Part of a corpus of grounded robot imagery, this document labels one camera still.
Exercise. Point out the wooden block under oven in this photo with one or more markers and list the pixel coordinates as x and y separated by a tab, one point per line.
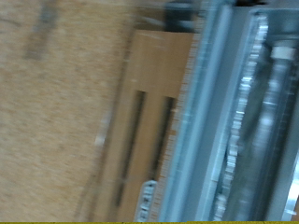
155	62

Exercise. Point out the silver toaster oven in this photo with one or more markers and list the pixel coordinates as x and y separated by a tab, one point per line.
280	25

